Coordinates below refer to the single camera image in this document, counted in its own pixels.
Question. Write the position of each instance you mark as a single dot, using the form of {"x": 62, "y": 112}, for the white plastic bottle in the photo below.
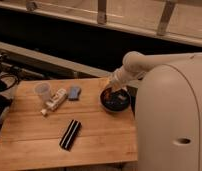
{"x": 55, "y": 101}

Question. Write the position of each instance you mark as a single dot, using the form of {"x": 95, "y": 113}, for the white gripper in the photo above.
{"x": 118, "y": 79}

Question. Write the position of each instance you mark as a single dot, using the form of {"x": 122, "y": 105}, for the black white striped box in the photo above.
{"x": 70, "y": 135}

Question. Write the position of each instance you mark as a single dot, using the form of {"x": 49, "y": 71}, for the black ceramic bowl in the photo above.
{"x": 115, "y": 101}

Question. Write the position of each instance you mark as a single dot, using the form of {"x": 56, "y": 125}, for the clear plastic cup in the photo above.
{"x": 43, "y": 91}

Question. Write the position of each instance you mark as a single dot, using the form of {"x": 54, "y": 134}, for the blue rectangular sponge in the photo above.
{"x": 74, "y": 93}

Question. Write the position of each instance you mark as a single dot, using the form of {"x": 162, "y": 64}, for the metal rail frame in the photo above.
{"x": 172, "y": 20}

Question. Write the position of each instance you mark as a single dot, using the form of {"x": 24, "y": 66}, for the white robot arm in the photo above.
{"x": 168, "y": 109}

